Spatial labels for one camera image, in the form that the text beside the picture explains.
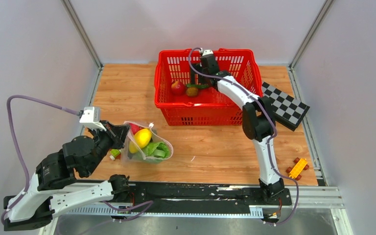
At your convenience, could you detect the clear zip top bag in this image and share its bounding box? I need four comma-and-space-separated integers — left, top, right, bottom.
120, 121, 174, 164

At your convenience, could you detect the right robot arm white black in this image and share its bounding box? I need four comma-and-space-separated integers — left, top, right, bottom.
190, 50, 284, 205

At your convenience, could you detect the red plastic shopping basket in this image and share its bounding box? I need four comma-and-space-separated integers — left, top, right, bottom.
154, 48, 262, 126

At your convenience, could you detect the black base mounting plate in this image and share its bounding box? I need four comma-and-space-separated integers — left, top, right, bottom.
98, 181, 292, 215

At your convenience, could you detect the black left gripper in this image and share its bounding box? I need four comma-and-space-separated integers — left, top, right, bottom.
85, 119, 133, 175

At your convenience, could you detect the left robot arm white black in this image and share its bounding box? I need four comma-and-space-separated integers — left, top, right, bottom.
3, 120, 131, 231

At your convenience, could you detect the yellow orange toy car right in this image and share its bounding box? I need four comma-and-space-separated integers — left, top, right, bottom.
286, 158, 309, 181

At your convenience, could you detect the red apple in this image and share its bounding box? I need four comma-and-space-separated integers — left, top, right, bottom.
170, 81, 186, 95
129, 123, 142, 135

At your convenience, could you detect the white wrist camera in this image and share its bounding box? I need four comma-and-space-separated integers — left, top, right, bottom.
200, 49, 214, 59
79, 106, 105, 130

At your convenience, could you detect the brown yellow fruit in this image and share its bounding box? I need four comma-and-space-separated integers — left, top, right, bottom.
186, 87, 199, 97

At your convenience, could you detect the black white checkerboard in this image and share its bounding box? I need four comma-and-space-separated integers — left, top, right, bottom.
262, 82, 310, 131

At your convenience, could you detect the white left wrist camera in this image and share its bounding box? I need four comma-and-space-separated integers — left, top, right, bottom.
79, 106, 105, 130

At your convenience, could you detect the green chili pepper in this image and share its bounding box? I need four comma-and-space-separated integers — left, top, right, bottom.
186, 84, 209, 90

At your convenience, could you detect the green white napa cabbage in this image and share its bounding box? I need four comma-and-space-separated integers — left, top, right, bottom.
142, 141, 171, 160

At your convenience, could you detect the white slotted cable duct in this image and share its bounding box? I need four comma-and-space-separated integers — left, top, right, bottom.
60, 204, 264, 218

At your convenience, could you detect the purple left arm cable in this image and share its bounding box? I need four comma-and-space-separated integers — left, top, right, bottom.
0, 94, 82, 225

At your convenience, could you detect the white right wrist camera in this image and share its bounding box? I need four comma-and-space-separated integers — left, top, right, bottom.
200, 49, 214, 59

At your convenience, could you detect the yellow lemon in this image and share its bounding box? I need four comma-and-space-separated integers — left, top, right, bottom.
128, 128, 152, 154

